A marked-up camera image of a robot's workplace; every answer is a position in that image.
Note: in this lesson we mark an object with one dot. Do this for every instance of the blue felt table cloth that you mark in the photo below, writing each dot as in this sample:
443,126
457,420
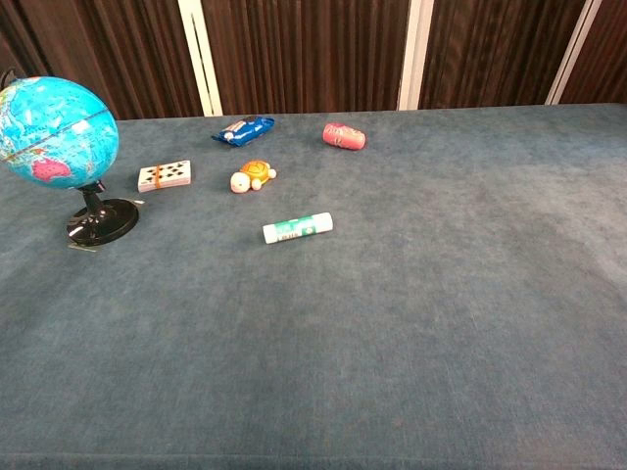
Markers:
343,303

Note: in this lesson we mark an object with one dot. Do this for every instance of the blue desktop globe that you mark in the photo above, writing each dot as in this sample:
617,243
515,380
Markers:
59,132

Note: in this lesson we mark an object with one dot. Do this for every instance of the green and white glue stick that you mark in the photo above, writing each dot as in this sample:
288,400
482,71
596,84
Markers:
297,227

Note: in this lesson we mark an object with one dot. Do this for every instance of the orange toy turtle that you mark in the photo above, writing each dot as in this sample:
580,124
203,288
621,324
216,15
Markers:
253,175

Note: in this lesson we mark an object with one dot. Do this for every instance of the blue snack packet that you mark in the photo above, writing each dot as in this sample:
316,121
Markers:
243,130

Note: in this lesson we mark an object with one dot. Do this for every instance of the rubber-banded playing card deck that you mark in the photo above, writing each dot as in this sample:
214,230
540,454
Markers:
164,175

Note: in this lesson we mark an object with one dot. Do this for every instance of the pink snack packet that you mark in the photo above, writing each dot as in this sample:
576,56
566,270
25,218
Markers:
344,135

